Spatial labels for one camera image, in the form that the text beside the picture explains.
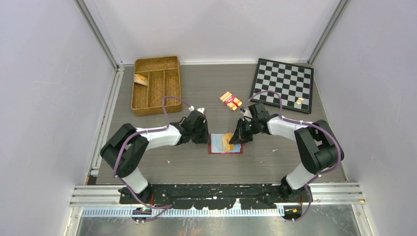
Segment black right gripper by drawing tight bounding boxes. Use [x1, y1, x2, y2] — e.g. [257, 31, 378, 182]
[230, 118, 259, 145]

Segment tan card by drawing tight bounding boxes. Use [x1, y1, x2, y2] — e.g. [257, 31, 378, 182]
[221, 133, 234, 153]

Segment red leather card holder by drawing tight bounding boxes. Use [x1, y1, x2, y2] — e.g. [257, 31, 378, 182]
[208, 133, 243, 154]

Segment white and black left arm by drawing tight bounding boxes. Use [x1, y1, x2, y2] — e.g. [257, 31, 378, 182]
[100, 108, 210, 204]

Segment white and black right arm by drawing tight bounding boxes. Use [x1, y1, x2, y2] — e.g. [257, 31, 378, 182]
[229, 102, 344, 202]

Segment red and gold card box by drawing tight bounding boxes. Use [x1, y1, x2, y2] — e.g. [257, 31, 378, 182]
[219, 91, 242, 111]

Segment woven wicker divided tray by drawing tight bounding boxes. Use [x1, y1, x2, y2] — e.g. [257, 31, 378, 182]
[131, 56, 183, 117]

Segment black and white chessboard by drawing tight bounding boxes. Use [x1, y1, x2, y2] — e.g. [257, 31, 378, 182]
[249, 59, 314, 114]

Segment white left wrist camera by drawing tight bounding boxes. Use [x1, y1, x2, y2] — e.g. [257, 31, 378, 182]
[188, 106, 206, 115]

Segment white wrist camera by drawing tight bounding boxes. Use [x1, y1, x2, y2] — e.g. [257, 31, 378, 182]
[188, 106, 206, 115]
[239, 107, 252, 119]

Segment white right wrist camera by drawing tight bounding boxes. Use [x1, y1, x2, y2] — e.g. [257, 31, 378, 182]
[239, 107, 252, 119]

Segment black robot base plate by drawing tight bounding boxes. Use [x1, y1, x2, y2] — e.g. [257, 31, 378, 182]
[118, 183, 310, 210]

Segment aluminium frame rail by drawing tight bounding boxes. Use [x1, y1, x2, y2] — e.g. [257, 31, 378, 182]
[87, 64, 125, 178]

